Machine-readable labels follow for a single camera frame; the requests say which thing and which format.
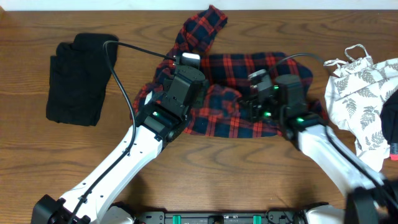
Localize white fern print cloth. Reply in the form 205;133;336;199
324;44;397;172

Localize black folded garment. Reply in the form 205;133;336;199
46;33;119;126

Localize dark navy garment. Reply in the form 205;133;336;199
380;91;398;144

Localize red object at edge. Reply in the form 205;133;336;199
389;143;398;161

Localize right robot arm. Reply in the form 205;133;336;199
239;70;397;223

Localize red navy plaid shirt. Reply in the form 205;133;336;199
130;4;329;139

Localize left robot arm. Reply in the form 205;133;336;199
31;65;206;223

